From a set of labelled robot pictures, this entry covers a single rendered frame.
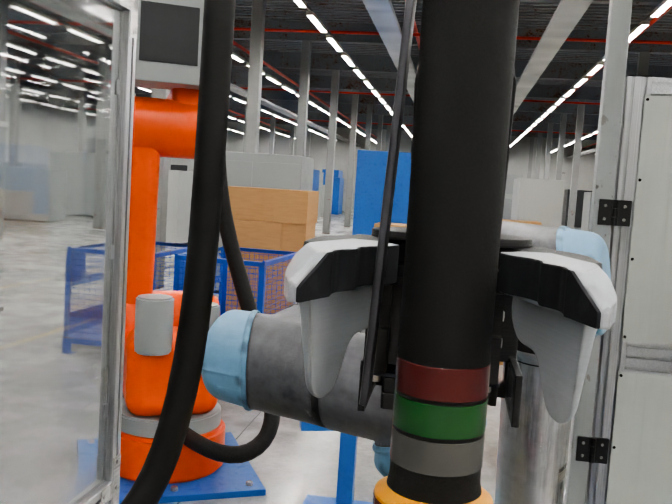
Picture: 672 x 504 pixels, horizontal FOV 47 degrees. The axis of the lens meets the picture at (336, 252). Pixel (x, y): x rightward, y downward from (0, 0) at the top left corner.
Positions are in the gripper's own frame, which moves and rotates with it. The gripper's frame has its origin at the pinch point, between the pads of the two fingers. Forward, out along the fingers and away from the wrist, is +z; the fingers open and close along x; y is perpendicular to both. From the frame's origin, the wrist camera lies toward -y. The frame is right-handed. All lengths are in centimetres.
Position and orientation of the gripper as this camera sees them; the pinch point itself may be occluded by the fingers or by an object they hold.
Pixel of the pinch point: (446, 278)
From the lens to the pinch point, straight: 24.7
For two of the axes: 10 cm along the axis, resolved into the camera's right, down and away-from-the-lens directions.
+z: -1.6, 0.8, -9.8
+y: -0.6, 9.9, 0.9
